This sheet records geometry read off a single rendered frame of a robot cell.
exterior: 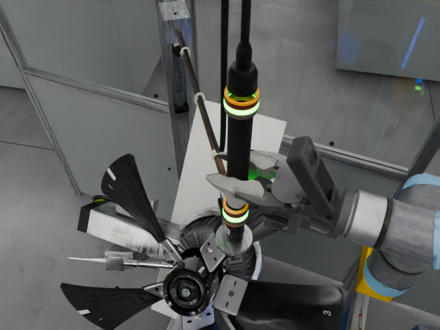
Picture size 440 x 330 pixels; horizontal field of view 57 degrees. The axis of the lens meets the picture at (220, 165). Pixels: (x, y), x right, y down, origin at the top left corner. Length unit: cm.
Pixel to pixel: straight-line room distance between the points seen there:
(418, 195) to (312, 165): 27
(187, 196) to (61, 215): 158
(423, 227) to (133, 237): 82
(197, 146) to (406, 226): 73
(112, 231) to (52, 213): 154
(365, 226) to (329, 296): 47
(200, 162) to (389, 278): 68
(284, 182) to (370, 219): 13
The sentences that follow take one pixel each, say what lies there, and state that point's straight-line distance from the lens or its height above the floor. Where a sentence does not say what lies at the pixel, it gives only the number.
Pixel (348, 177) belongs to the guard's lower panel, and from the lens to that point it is 165.
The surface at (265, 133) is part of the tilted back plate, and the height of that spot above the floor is 133.
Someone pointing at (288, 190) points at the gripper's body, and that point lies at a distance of 59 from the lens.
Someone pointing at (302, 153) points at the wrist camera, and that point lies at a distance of 53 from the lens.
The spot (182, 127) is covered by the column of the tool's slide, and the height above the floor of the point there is 107.
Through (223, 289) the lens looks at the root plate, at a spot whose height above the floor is 118.
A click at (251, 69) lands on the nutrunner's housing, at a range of 47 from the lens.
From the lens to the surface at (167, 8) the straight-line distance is 115.
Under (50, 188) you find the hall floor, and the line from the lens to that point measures 287.
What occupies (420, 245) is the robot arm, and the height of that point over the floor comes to 166.
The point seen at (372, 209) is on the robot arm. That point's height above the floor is 168.
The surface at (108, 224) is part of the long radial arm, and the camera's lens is 123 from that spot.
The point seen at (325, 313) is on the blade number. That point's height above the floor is 120.
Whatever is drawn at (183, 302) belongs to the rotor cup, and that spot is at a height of 120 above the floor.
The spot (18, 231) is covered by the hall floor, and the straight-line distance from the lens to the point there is 275.
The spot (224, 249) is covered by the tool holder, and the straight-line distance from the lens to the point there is 77.
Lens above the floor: 214
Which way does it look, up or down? 51 degrees down
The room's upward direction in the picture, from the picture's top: straight up
